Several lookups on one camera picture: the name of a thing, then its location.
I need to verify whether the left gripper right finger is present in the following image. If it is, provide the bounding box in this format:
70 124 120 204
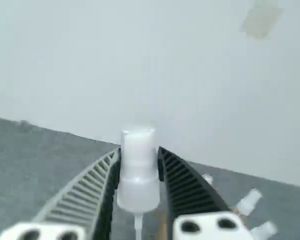
156 146 255 240

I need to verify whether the white spray top with tube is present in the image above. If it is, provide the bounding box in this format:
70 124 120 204
116 126 161 240

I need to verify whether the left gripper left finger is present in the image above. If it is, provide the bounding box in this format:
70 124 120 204
0 147 122 240

